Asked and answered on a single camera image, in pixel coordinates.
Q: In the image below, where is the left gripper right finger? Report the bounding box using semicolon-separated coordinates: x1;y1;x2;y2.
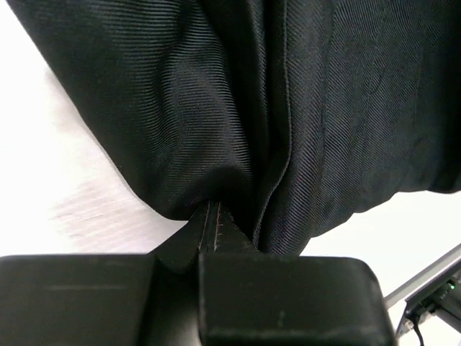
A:
198;203;396;345

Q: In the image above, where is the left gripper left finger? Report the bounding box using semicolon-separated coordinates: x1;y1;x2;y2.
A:
1;205;211;345

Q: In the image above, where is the black skirt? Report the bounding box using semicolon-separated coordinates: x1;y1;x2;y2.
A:
10;1;460;254

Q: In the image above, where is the aluminium front rail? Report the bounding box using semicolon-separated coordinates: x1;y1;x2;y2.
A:
385;244;460;309

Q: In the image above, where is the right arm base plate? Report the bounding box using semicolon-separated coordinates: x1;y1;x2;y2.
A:
395;263;460;345

